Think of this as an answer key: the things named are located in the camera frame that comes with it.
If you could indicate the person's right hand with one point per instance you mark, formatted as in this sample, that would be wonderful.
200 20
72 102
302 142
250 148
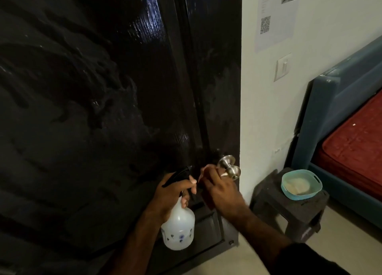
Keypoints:
223 194

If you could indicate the person's left hand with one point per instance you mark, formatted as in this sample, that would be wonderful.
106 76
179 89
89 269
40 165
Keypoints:
167 197

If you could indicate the white spray bottle black trigger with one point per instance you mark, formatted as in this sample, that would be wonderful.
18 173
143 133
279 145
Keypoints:
179 227

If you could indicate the black wooden door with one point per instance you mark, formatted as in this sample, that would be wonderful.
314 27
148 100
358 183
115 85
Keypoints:
104 74

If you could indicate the person's left forearm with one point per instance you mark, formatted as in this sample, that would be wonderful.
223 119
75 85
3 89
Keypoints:
128 248

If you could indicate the person's right forearm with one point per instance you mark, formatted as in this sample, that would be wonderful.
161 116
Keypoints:
262 233

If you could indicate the dark plastic stool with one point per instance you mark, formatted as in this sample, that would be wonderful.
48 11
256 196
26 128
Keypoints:
268 200

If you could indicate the light green tray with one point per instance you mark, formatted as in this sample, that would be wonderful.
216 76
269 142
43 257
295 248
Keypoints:
313 192

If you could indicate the black right sleeve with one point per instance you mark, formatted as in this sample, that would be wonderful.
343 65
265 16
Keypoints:
307 261

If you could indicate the red quilted mattress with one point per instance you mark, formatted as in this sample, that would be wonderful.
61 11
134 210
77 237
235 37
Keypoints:
355 155

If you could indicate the white single wall switch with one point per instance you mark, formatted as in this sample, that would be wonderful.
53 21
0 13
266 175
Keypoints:
283 67

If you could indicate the blue bed frame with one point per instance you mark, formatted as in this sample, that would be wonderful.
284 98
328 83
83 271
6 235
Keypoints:
334 98

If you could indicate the printed wall notice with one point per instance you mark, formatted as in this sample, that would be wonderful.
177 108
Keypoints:
277 27

